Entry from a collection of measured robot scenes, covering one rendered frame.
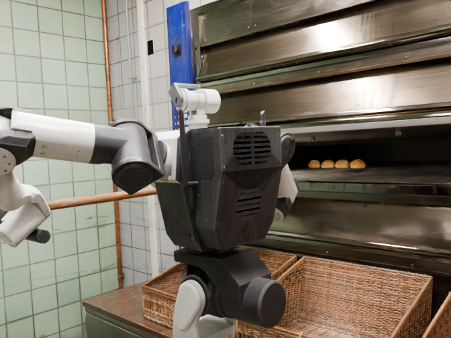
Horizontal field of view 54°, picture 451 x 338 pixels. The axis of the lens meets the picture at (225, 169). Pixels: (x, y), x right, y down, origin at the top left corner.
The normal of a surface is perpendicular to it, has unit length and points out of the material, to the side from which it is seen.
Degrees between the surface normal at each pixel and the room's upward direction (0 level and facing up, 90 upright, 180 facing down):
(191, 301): 90
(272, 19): 90
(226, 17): 90
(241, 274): 45
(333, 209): 70
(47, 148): 131
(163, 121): 90
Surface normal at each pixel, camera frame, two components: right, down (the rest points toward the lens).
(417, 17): -0.65, -0.28
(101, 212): 0.73, 0.00
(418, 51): -0.69, 0.07
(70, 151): 0.29, 0.69
